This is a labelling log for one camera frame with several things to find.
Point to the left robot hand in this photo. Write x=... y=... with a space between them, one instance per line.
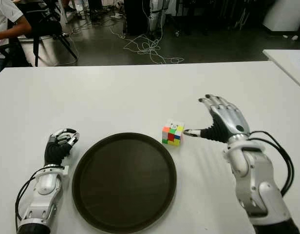
x=55 y=151

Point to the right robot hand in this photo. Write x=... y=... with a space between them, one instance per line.
x=225 y=122

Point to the multicoloured Rubik's cube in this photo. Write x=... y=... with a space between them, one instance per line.
x=172 y=136

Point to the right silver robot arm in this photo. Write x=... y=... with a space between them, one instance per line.
x=257 y=175

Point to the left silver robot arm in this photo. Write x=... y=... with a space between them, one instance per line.
x=43 y=192

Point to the dark brown round plate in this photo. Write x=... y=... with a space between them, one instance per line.
x=123 y=180

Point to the neighbouring white table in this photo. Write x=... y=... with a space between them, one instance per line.
x=291 y=63

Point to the black armrest office chair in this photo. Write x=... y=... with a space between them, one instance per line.
x=17 y=51

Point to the small white floor scrap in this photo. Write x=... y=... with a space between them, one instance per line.
x=295 y=37

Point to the white cabinet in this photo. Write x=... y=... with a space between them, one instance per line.
x=286 y=14

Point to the silver humanoid robot legs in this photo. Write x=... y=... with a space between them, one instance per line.
x=153 y=19

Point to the black chair with splayed legs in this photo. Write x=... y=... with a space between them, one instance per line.
x=46 y=22

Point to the tall black cabinet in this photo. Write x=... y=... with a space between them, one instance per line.
x=136 y=17

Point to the person in white shirt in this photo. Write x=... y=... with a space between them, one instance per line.
x=4 y=19

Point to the white power strip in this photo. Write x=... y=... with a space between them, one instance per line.
x=116 y=15

